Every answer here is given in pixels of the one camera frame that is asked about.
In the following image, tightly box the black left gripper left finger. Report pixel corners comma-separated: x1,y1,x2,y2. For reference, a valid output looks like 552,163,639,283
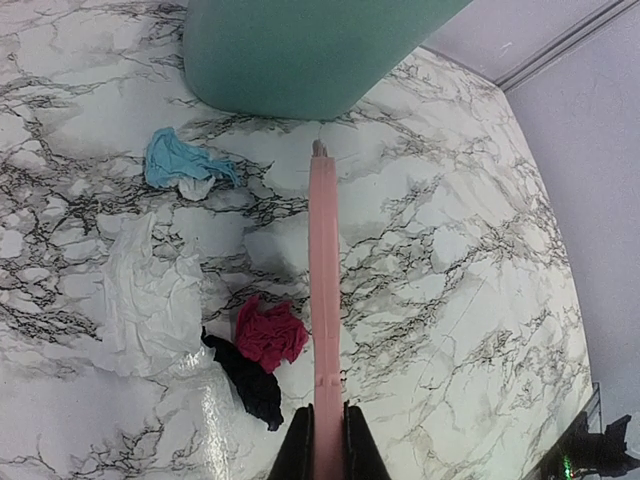
267,404,314,480

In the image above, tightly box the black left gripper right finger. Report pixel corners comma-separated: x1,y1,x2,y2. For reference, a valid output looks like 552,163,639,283
343,403,391,480

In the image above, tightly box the pink hand brush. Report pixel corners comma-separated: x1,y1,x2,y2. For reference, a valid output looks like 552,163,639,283
309,140,345,479

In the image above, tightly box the black paper scrap centre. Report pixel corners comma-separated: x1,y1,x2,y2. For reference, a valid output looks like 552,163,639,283
201,327,284,432

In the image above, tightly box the magenta paper scrap upper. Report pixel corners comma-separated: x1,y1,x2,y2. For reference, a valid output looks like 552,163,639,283
235,296,309,374

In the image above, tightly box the teal plastic waste bin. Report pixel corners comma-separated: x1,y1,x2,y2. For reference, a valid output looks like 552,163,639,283
183,0,467,120

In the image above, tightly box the right aluminium corner post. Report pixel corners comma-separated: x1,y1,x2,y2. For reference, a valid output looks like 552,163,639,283
493,0,639,92

